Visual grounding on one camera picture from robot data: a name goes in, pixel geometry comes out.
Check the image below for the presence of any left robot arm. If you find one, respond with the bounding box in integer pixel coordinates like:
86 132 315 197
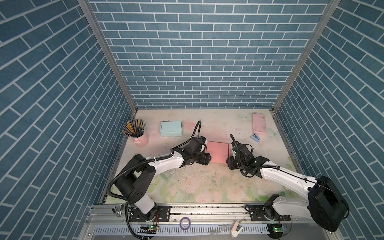
107 121 212 219

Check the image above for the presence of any mint green paper box sheet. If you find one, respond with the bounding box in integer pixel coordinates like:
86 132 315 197
160 121 183 137

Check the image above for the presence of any pink paper box sheet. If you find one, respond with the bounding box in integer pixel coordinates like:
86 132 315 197
207 141 230 164

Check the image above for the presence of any bundle of colored pencils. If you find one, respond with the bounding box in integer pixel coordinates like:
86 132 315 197
123 119 146 138

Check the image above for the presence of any purple tape roll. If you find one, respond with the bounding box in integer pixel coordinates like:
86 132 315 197
179 217 191 231

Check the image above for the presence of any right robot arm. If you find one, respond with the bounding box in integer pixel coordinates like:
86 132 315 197
227 141 350 232

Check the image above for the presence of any aluminium front rail frame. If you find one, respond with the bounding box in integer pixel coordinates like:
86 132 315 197
79 203 342 240

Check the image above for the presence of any pink pencil case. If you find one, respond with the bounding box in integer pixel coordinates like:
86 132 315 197
252 113 267 136

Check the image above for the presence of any white pink clip tool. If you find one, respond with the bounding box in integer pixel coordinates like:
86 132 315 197
231 221 244 238

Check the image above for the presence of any pink metal pencil bucket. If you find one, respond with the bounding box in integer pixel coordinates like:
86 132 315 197
131 131 149 148

